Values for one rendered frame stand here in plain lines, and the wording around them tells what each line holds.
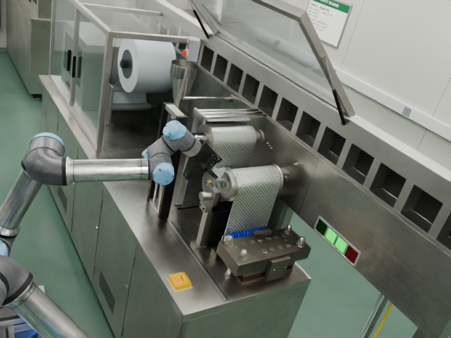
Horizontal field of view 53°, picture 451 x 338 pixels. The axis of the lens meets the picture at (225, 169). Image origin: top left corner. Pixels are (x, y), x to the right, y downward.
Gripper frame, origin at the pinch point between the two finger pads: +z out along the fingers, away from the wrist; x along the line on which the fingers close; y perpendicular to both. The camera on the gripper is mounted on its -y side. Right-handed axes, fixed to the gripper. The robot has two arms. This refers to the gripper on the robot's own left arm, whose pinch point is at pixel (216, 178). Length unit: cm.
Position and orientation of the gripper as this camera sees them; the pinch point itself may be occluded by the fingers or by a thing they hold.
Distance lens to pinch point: 189.9
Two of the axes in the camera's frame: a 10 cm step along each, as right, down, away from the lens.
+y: 7.0, -7.1, 0.0
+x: -5.1, -5.1, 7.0
